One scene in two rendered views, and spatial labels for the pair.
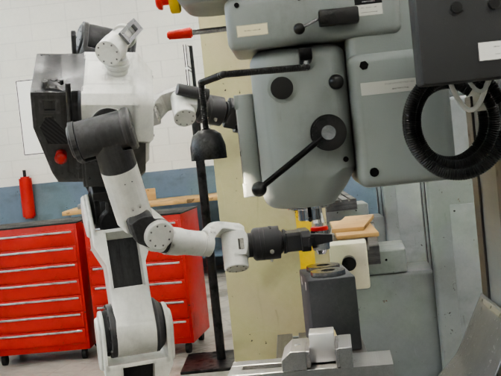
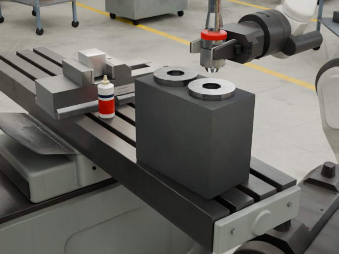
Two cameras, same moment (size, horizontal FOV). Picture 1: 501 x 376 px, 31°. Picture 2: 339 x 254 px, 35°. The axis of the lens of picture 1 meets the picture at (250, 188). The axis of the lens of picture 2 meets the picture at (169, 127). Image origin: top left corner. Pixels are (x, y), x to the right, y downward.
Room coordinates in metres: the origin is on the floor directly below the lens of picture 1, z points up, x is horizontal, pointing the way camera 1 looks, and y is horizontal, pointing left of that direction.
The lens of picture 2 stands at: (3.10, -0.83, 1.45)
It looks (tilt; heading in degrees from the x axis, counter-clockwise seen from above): 25 degrees down; 140
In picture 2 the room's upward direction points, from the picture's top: straight up
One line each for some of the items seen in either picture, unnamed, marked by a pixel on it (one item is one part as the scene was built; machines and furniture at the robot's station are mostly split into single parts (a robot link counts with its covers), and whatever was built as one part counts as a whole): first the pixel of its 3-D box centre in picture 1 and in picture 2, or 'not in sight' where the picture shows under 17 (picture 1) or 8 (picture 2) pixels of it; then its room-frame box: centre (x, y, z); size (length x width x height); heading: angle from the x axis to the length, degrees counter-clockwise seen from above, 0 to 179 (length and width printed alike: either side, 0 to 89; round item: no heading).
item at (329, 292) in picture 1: (329, 305); (191, 126); (2.38, -0.17, 1.00); 0.22 x 0.12 x 0.20; 2
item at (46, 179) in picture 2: not in sight; (90, 140); (1.88, -0.12, 0.76); 0.50 x 0.35 x 0.12; 87
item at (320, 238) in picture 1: (320, 239); (201, 44); (2.40, -0.17, 1.18); 0.06 x 0.02 x 0.03; 93
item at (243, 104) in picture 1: (248, 145); not in sight; (1.89, -0.01, 1.45); 0.04 x 0.04 x 0.21; 87
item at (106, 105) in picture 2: not in sight; (106, 96); (2.03, -0.15, 0.96); 0.04 x 0.04 x 0.11
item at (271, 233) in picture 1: (286, 242); (245, 40); (2.43, -0.08, 1.18); 0.13 x 0.12 x 0.10; 3
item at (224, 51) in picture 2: not in sight; (226, 51); (2.46, -0.17, 1.18); 0.06 x 0.02 x 0.03; 93
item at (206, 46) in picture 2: (320, 239); (213, 51); (2.43, -0.17, 1.17); 0.05 x 0.05 x 0.05
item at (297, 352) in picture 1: (297, 353); (110, 64); (1.92, -0.06, 0.99); 0.12 x 0.06 x 0.04; 174
